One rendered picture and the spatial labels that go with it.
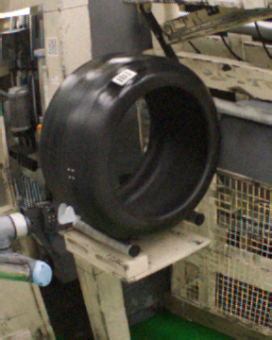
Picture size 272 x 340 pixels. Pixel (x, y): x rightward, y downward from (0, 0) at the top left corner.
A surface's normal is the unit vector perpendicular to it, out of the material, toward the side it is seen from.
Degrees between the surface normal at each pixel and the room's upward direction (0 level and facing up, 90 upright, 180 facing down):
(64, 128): 65
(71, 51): 90
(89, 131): 70
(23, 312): 90
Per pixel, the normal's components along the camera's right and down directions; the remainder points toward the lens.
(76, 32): 0.63, 0.21
